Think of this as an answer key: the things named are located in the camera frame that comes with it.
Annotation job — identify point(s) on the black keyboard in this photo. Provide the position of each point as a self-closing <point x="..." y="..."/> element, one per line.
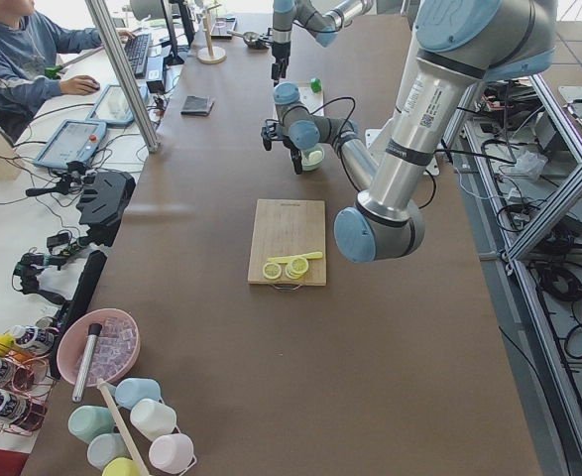
<point x="136" y="50"/>

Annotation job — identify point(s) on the mint green cup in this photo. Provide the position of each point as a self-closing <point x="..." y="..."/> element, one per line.
<point x="88" y="422"/>

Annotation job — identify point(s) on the lower teach pendant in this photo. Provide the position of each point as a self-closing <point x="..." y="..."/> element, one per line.
<point x="73" y="141"/>

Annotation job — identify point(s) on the yellow cup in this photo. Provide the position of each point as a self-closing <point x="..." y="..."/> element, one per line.
<point x="121" y="466"/>

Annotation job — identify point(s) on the wooden cup rack pole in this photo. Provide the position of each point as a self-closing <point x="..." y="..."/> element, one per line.
<point x="102" y="387"/>

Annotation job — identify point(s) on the steel muddler rod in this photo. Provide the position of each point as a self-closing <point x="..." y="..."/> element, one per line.
<point x="94" y="331"/>

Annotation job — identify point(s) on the pink bowl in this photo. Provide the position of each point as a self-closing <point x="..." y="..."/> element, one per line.
<point x="116" y="351"/>

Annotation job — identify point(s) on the white cup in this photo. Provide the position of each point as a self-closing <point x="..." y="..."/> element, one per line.
<point x="153" y="419"/>

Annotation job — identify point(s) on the pink cup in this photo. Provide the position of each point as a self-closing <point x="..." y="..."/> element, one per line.
<point x="172" y="453"/>

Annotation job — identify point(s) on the black headset device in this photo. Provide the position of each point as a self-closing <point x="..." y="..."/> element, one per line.
<point x="102" y="203"/>

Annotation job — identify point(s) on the person in blue hoodie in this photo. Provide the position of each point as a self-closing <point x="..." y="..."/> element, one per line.
<point x="29" y="44"/>

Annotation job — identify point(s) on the grey folded cloth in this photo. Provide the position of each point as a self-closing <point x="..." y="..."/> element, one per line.
<point x="197" y="106"/>

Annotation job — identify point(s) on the mint green bowl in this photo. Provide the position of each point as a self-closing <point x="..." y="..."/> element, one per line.
<point x="304" y="152"/>

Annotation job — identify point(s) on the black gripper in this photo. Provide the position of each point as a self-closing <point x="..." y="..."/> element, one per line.
<point x="292" y="148"/>
<point x="279" y="51"/>

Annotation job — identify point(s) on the aluminium frame post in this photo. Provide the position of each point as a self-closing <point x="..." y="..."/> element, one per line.
<point x="115" y="52"/>

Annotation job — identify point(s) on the upper lemon slice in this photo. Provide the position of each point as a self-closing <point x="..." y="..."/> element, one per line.
<point x="272" y="271"/>

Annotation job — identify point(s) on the copper wire bottle rack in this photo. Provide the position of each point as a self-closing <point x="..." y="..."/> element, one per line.
<point x="25" y="381"/>

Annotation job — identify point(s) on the wooden cutting board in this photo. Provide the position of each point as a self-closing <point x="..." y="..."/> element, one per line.
<point x="288" y="227"/>

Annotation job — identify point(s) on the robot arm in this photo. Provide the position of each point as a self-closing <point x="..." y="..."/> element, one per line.
<point x="455" y="45"/>
<point x="324" y="27"/>

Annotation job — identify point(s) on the cream rabbit tray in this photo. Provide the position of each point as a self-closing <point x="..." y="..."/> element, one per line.
<point x="310" y="99"/>

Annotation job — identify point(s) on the teach pendant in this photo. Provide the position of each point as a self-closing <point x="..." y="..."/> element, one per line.
<point x="112" y="108"/>
<point x="73" y="141"/>

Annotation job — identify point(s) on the yellow plastic knife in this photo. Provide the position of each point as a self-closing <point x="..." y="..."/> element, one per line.
<point x="286" y="259"/>

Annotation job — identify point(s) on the upper teach pendant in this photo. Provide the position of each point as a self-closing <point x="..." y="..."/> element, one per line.
<point x="112" y="108"/>

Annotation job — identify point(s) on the steel scoop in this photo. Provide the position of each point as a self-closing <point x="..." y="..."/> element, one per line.
<point x="252" y="40"/>

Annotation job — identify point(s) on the pale blue cup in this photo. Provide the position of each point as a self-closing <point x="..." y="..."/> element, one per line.
<point x="104" y="448"/>

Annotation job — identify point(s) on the wooden mug tree stand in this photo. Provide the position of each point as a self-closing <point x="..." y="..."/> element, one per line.
<point x="210" y="54"/>

